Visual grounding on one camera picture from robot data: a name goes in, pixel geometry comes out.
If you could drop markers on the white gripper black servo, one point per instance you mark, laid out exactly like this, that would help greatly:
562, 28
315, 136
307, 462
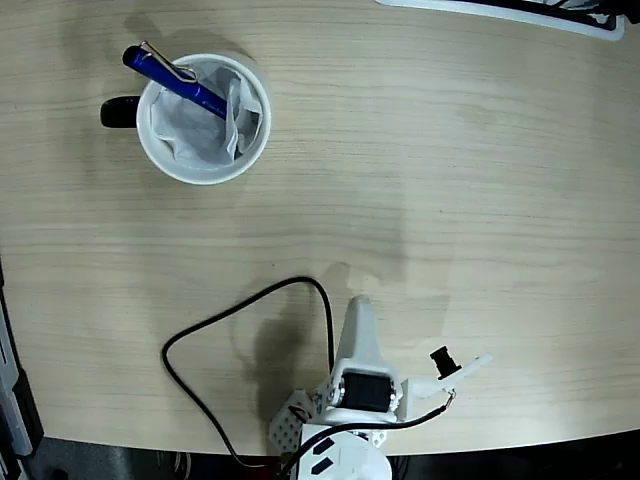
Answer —
364, 391

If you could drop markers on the blue pen with metal clip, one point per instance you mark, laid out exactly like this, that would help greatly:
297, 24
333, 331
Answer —
150, 69

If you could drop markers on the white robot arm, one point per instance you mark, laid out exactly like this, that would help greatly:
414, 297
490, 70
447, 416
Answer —
350, 457

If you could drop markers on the crumpled white tissue paper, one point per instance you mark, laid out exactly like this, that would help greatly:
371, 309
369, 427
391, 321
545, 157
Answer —
195, 135

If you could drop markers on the grey and black stand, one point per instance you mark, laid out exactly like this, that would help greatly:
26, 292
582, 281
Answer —
12, 400

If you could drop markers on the black equipment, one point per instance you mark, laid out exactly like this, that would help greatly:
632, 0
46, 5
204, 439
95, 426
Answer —
627, 7

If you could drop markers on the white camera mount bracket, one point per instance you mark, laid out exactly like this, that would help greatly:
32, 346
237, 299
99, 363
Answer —
425, 387

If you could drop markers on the black wrist camera lens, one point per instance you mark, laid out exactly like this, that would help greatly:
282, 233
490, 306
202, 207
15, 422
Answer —
445, 362

